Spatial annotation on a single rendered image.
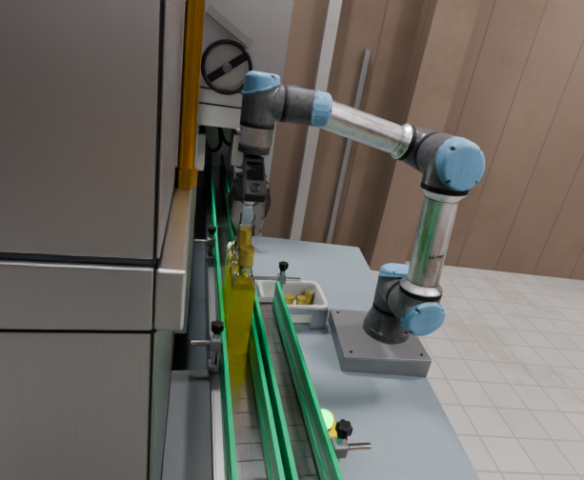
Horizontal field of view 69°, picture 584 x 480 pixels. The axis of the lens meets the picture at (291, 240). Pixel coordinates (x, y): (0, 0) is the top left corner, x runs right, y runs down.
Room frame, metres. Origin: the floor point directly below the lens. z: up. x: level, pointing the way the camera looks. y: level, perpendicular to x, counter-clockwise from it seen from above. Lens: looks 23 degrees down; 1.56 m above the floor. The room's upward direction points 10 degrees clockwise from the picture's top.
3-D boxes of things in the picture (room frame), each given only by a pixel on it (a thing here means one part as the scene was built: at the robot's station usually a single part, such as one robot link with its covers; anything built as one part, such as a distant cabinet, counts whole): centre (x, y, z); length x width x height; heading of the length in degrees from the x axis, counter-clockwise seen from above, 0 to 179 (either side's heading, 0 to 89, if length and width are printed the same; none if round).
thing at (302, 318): (1.25, -0.01, 0.79); 0.27 x 0.17 x 0.08; 105
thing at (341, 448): (0.56, -0.16, 0.94); 0.07 x 0.04 x 0.13; 105
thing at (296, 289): (1.26, -0.03, 0.80); 0.22 x 0.17 x 0.09; 105
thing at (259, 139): (0.94, 0.12, 1.40); 0.08 x 0.08 x 0.05
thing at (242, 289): (0.87, 0.10, 0.99); 0.06 x 0.06 x 0.21; 14
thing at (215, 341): (0.77, 0.15, 0.94); 0.07 x 0.04 x 0.13; 105
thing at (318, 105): (0.99, 0.02, 1.47); 0.11 x 0.11 x 0.08; 15
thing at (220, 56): (1.88, 0.38, 1.49); 0.21 x 0.05 x 0.21; 105
